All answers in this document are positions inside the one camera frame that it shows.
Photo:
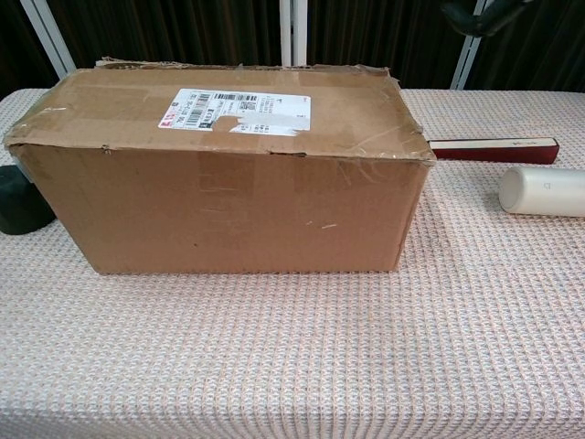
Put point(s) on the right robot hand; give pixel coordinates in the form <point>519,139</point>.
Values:
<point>486,26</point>

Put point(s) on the brown cardboard box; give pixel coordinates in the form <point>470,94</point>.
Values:
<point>228,210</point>

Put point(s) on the red and cream long case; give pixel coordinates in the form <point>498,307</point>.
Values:
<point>503,151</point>

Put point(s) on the white cylindrical bottle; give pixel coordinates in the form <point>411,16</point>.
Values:
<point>544,192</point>

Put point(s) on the pink white woven tablecloth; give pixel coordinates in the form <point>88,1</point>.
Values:
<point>292,356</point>

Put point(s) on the black cylindrical container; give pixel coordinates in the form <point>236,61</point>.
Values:
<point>20,203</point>

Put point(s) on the white slanted frame pole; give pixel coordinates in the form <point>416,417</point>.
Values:
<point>468,59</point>
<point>48,34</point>

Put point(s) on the white vertical frame pole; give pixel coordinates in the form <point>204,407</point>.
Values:
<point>292,32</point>

